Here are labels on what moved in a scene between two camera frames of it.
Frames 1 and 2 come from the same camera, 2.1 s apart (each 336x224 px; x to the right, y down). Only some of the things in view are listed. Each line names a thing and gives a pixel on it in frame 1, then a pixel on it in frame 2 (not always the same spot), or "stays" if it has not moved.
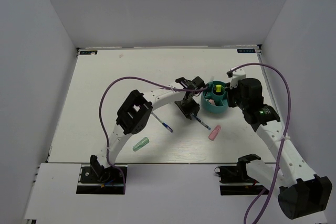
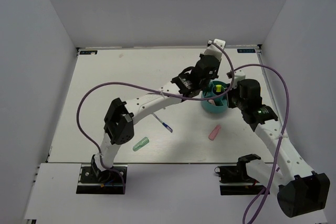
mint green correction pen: x=143 y=142 stays
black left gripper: x=193 y=109 to x=215 y=75
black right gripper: x=231 y=103 stays
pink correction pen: x=214 y=132 stays
